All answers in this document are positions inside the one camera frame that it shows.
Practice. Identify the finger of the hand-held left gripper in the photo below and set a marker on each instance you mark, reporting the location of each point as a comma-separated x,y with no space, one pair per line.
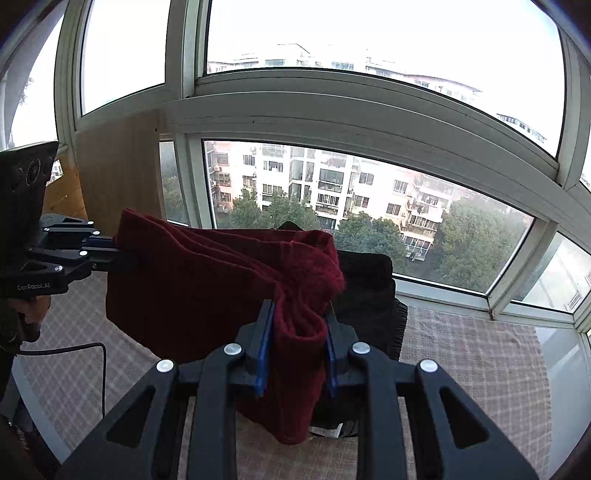
69,230
111,264

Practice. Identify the apartment buildings outside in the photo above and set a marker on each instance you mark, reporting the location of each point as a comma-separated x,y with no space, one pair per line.
323,175

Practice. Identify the dark red knitted sweater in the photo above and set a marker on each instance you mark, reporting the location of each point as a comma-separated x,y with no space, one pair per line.
207,286

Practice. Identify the white window frame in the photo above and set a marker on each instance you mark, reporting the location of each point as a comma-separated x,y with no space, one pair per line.
323,115

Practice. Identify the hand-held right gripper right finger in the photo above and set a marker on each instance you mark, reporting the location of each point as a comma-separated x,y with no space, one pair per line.
330,360

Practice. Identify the pink plaid bed sheet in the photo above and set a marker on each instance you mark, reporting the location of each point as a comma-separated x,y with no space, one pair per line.
461,350

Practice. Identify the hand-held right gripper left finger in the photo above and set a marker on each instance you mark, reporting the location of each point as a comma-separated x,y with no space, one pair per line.
265,350

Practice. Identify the green trees outside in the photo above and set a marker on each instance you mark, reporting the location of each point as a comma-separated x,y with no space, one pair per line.
475,240

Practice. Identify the pine plank board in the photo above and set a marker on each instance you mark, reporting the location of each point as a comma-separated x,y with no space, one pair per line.
69,194

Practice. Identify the person's left hand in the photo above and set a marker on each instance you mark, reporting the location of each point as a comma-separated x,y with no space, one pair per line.
37,309

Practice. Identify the stack of folded clothes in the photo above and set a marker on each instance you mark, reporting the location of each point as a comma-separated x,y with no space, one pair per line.
364,295

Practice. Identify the large light wooden board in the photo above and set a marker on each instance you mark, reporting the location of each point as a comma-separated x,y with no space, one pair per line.
120,170

